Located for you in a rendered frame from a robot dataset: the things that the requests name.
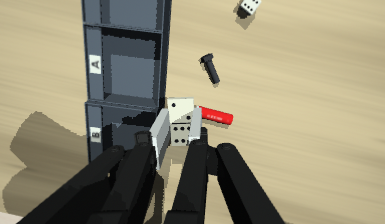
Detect dark grey rack of three bins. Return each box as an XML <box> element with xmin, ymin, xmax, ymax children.
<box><xmin>81</xmin><ymin>0</ymin><xmax>172</xmax><ymax>164</ymax></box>

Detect white domino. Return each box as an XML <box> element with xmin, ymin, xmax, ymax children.
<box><xmin>167</xmin><ymin>97</ymin><xmax>194</xmax><ymax>146</ymax></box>

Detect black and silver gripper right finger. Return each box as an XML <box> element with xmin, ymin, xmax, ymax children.
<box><xmin>163</xmin><ymin>107</ymin><xmax>285</xmax><ymax>224</ymax></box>

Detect red aa battery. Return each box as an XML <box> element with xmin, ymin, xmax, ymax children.
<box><xmin>196</xmin><ymin>106</ymin><xmax>233</xmax><ymax>125</ymax></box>

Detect white die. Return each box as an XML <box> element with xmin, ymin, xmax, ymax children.
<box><xmin>239</xmin><ymin>0</ymin><xmax>261</xmax><ymax>16</ymax></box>

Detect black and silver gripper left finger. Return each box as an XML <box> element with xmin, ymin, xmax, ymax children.
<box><xmin>16</xmin><ymin>108</ymin><xmax>171</xmax><ymax>224</ymax></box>

